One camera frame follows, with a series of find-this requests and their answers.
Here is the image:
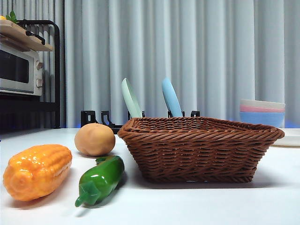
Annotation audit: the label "green toy cucumber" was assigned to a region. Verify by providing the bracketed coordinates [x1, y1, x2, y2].
[75, 155, 126, 207]

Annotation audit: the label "wooden shelf board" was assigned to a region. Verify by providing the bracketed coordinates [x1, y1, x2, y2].
[0, 35, 54, 52]

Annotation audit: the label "pink bowl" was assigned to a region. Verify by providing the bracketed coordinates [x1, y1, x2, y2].
[240, 105, 285, 113]

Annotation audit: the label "tan toy potato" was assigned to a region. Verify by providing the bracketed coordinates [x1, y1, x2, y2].
[74, 123, 116, 157]

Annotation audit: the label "orange toy corn cob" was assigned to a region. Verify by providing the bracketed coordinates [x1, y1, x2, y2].
[2, 144, 73, 202]

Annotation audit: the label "green toy leaves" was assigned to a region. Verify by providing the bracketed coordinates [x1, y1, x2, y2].
[6, 11, 19, 23]

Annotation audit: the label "wooden tray with black handle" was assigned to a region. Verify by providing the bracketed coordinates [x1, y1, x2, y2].
[0, 19, 45, 45]

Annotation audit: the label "brown wicker basket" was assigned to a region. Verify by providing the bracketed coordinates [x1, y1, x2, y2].
[117, 116, 285, 184]

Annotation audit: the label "blue bowl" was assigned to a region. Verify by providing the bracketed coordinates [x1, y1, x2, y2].
[239, 111, 285, 129]

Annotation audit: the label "pale blue plate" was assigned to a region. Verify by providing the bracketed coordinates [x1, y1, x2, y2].
[161, 77, 183, 118]

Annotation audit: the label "white bowl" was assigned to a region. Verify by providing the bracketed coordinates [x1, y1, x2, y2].
[240, 98, 286, 109]

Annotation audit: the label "black metal shelf frame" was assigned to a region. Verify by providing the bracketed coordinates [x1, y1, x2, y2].
[0, 20, 61, 141]

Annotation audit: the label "white flat plate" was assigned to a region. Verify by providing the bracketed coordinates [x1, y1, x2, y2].
[269, 128, 300, 147]

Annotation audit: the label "grey pleated curtain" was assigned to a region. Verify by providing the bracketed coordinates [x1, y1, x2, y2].
[0, 0, 300, 129]

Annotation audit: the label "pale green plate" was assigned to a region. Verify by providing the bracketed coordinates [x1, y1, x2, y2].
[121, 78, 143, 119]

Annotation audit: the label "white toaster oven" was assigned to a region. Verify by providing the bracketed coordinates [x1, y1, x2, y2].
[0, 42, 44, 96]

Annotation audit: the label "black dish rack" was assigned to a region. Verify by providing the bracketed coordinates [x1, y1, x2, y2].
[80, 109, 201, 135]

